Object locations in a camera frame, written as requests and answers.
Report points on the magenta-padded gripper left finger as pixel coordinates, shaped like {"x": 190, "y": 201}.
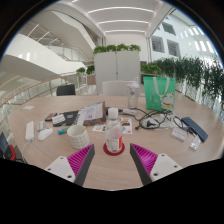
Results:
{"x": 63, "y": 166}

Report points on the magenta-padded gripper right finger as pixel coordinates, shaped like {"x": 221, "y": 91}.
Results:
{"x": 163, "y": 166}

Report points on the clear plastic water bottle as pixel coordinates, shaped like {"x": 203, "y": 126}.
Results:
{"x": 114, "y": 133}

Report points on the white ribbed cup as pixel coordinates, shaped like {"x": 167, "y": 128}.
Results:
{"x": 79, "y": 137}

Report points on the blue green marker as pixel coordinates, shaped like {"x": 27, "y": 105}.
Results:
{"x": 62, "y": 131}

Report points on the white printed card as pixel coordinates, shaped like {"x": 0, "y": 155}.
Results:
{"x": 179, "y": 133}

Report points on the white computer mouse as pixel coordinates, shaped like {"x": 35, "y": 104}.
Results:
{"x": 45, "y": 134}

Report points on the clear plastic packet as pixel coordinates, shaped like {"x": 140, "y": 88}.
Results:
{"x": 195, "y": 143}

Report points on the flat round red coaster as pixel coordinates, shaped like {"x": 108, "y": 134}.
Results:
{"x": 106, "y": 151}

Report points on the small grey white case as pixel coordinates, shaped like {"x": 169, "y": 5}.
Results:
{"x": 40, "y": 125}

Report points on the small white box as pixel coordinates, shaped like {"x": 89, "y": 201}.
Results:
{"x": 58, "y": 119}

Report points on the white power strip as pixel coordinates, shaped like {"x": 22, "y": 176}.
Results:
{"x": 30, "y": 130}

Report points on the dark blue keyboard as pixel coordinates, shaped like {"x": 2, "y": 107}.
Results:
{"x": 195, "y": 128}

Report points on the black notebook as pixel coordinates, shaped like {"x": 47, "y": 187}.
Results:
{"x": 70, "y": 117}

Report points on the red and black small device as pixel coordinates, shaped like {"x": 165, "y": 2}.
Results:
{"x": 50, "y": 116}

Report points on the colourful sticker sheet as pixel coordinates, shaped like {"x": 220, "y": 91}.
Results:
{"x": 127, "y": 126}

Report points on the red and black chair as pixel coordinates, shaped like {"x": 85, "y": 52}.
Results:
{"x": 8, "y": 151}

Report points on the open paper booklet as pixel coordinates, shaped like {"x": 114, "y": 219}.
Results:
{"x": 93, "y": 113}

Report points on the white charger block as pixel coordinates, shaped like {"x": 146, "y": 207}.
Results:
{"x": 129, "y": 111}

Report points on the green tote bag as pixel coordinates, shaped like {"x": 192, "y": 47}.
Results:
{"x": 158, "y": 95}

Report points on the white chair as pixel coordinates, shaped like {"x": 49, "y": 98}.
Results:
{"x": 115, "y": 88}

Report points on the brown planter with green plants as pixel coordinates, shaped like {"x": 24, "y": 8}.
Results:
{"x": 85, "y": 73}

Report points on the dark planter with green plants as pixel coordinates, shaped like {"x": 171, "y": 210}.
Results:
{"x": 150, "y": 70}

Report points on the row of green potted plants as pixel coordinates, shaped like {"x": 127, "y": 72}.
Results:
{"x": 193, "y": 73}

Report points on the white cabinet topped with plants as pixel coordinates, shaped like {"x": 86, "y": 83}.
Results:
{"x": 116, "y": 68}

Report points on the ceiling strip lights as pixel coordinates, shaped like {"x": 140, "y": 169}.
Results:
{"x": 121, "y": 21}

